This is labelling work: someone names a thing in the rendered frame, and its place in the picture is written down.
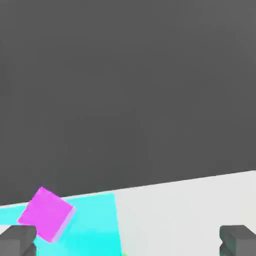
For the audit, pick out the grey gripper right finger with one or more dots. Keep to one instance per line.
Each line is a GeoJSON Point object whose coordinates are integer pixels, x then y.
{"type": "Point", "coordinates": [240, 240]}

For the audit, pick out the small magenta cube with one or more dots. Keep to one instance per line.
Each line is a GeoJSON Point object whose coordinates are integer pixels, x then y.
{"type": "Point", "coordinates": [45, 214]}

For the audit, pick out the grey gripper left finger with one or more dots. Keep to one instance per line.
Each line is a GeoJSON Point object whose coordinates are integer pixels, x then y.
{"type": "Point", "coordinates": [16, 242]}

